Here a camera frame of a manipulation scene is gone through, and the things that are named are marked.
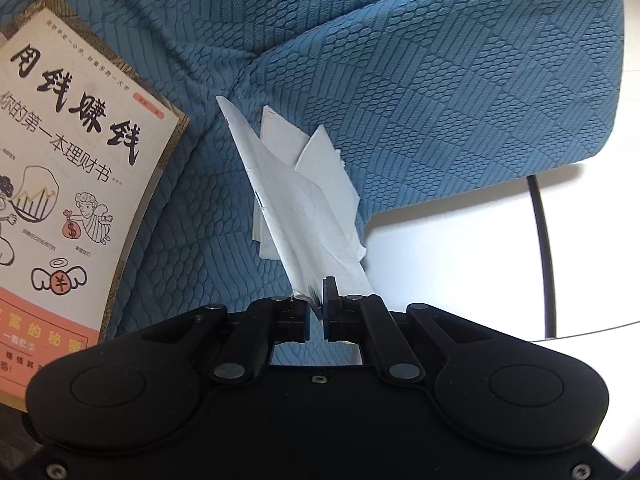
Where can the white cartoon-cover book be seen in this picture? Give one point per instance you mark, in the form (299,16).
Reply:
(75,185)

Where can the white paper sheet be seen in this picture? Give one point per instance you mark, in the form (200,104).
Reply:
(300,220)
(280,135)
(320,160)

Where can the blue textured sofa cover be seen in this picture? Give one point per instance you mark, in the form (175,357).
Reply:
(425,85)

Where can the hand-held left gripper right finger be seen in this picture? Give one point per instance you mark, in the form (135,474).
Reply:
(327,320)

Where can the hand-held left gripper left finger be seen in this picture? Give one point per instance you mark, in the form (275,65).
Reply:
(305,322)

